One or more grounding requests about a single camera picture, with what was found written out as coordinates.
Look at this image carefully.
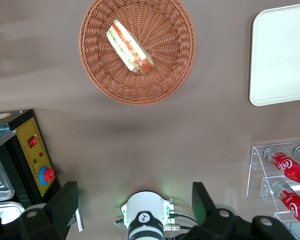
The black arm base cable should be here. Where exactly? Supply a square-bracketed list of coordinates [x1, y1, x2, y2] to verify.
[175, 212, 198, 230]

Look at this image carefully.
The beige rectangular tray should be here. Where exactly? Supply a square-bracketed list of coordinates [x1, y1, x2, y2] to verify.
[249, 1, 300, 107]

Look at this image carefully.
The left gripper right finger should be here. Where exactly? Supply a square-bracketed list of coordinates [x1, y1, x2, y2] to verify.
[187, 181, 252, 240]

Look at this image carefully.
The large round wicker basket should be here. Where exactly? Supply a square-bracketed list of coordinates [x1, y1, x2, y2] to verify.
[79, 0, 197, 106]

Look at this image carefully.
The black food warmer appliance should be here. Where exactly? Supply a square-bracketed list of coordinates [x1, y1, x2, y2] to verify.
[0, 108, 85, 233]

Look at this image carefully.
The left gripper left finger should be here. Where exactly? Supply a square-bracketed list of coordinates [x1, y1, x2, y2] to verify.
[21, 181, 80, 240]

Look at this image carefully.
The clear acrylic bottle rack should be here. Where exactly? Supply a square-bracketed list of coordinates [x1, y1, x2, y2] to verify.
[246, 139, 300, 240]

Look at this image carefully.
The triangle sandwich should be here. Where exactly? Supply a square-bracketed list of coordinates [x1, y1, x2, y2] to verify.
[106, 19, 155, 76]

